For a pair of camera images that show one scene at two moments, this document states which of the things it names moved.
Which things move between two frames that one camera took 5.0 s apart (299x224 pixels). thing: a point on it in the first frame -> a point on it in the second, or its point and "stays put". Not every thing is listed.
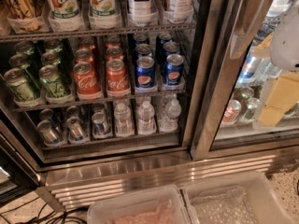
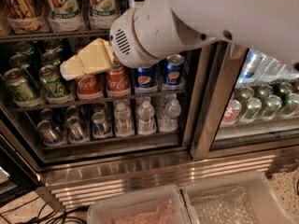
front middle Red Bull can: [76, 130] stays put
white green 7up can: [103, 1] stays put
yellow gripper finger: [263, 49] -> [72, 67]
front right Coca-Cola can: [117, 76] stays put
